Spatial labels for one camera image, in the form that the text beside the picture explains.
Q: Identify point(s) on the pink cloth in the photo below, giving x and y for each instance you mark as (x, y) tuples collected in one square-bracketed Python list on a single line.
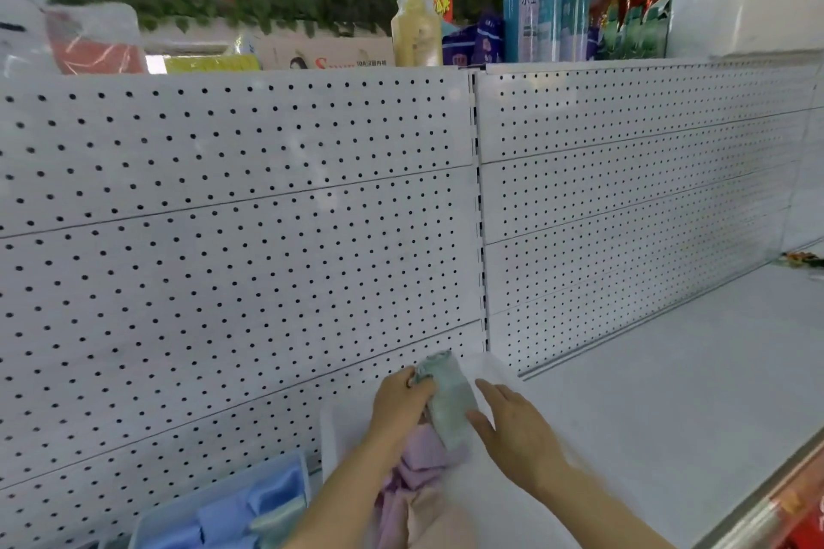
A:
[(421, 462)]

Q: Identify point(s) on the small colourful items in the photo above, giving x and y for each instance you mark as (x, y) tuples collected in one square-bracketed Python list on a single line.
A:
[(803, 259)]

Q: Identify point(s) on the clear bag with red item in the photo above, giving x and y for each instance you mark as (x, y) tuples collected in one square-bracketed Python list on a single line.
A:
[(96, 41)]

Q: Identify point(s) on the person's right forearm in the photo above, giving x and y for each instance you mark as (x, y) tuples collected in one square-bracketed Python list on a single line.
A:
[(598, 516)]

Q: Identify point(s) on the white metal shelf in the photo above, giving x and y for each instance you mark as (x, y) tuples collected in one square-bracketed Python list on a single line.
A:
[(695, 400)]

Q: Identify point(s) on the pale green folded cloth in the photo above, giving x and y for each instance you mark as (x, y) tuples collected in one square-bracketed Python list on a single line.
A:
[(280, 523)]

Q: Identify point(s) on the large white box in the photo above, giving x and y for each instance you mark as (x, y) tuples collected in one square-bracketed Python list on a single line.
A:
[(747, 5)]

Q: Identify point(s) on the yellow plastic bottle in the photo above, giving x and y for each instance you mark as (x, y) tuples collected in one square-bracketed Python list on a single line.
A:
[(416, 31)]

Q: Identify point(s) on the beige cloth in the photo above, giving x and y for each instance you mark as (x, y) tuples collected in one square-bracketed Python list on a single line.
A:
[(438, 526)]

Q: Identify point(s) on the white pegboard back panel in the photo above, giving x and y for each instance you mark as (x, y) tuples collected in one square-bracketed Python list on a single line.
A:
[(225, 259), (631, 195)]

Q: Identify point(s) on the shelf edge price rail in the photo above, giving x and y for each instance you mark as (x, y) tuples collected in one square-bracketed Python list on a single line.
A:
[(766, 503)]

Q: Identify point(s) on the person's right hand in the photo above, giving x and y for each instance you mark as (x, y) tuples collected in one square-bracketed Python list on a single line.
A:
[(521, 439)]

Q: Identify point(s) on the person's right thumb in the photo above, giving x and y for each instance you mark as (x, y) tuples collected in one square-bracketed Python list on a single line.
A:
[(481, 427)]

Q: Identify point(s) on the white translucent plastic bag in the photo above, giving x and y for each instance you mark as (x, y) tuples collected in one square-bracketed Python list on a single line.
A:
[(515, 503)]

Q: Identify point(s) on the blue purple packet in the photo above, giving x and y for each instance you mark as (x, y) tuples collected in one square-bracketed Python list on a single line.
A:
[(489, 40), (458, 48)]

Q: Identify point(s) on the person's left forearm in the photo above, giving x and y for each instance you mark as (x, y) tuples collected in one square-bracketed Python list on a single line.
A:
[(344, 497)]

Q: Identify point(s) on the blue folded cloth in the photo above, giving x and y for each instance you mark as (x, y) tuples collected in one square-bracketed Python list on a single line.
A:
[(222, 519)]

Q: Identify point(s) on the person's left hand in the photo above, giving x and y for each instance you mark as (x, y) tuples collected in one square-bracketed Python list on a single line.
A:
[(396, 404)]

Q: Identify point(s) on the person's left fingers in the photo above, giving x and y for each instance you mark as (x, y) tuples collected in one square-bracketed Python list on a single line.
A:
[(420, 389)]

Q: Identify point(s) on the white box with face print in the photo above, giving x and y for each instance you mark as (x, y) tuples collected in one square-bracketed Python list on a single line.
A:
[(322, 53)]

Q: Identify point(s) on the light blue storage tray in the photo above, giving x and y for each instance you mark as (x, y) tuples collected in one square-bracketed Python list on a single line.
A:
[(193, 503)]

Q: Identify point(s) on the yellow flat packet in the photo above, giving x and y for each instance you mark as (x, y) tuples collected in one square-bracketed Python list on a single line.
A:
[(212, 63)]

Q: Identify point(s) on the green packaged goods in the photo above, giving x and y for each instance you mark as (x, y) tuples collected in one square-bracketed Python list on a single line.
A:
[(634, 34)]

